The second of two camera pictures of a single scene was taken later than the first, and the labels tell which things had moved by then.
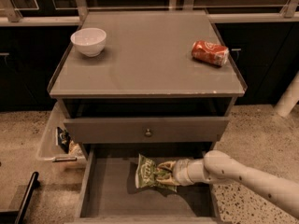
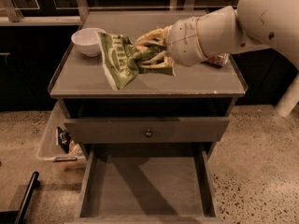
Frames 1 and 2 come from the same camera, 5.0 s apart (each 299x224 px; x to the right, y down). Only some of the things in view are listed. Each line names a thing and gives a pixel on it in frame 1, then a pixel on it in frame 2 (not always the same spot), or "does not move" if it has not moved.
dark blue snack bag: (63, 139) does not move
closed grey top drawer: (146, 130) does not move
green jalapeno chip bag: (147, 175) -> (123, 60)
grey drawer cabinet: (157, 83) does not move
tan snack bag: (75, 149) does not move
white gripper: (179, 172) -> (183, 41)
